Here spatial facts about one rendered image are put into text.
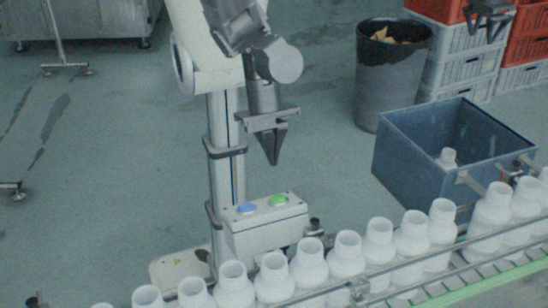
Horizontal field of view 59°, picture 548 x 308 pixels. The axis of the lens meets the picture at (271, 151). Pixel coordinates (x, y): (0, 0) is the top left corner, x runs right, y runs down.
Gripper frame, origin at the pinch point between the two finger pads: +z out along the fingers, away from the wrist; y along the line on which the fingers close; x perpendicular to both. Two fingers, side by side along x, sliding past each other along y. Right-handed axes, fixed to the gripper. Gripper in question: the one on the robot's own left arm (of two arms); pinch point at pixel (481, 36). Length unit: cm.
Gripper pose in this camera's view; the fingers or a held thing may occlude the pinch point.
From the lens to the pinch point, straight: 135.4
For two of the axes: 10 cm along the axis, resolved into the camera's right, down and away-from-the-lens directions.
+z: 0.2, 8.2, 5.7
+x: -9.2, 2.3, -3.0
